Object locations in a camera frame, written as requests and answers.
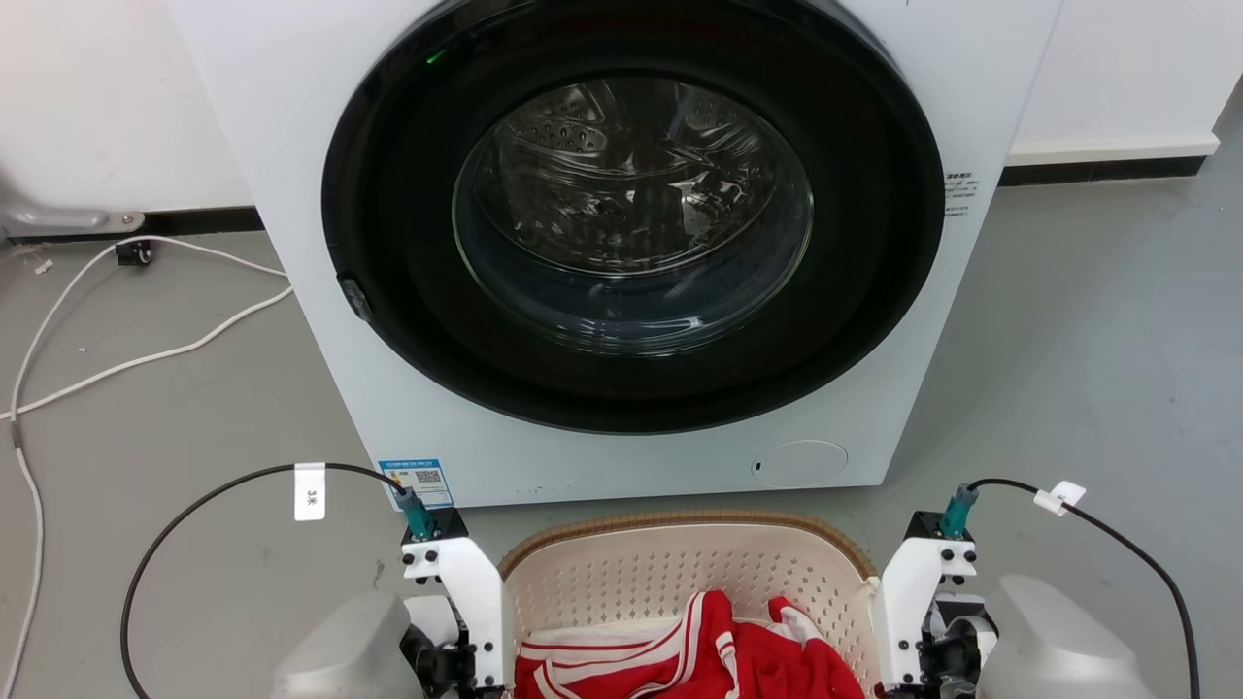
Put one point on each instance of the black round washer door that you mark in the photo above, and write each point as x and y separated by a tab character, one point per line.
874	252

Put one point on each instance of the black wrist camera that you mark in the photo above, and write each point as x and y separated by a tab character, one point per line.
449	525
923	526

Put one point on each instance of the steel washer drum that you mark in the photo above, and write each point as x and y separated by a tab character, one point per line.
631	194

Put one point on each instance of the grey metal floor bracket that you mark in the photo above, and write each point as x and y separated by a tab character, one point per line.
58	217

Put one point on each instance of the small black caster block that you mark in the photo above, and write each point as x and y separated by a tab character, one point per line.
134	253

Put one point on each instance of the blue QR code sticker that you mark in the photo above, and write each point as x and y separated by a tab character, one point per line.
416	482

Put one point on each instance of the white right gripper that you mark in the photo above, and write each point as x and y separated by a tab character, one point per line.
908	602

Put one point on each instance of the beige perforated laundry basket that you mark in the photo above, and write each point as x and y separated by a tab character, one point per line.
621	582

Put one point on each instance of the red white striped garment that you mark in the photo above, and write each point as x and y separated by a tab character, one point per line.
777	670

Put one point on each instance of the black baseboard strip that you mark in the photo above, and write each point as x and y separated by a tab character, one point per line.
1097	171
204	220

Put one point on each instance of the white front-load washing machine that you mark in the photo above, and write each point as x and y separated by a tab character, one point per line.
291	107

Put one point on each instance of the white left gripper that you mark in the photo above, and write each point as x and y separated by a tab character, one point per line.
471	602

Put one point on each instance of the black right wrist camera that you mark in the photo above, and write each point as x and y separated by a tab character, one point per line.
923	526

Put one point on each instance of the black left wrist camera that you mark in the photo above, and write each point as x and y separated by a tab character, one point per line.
449	525

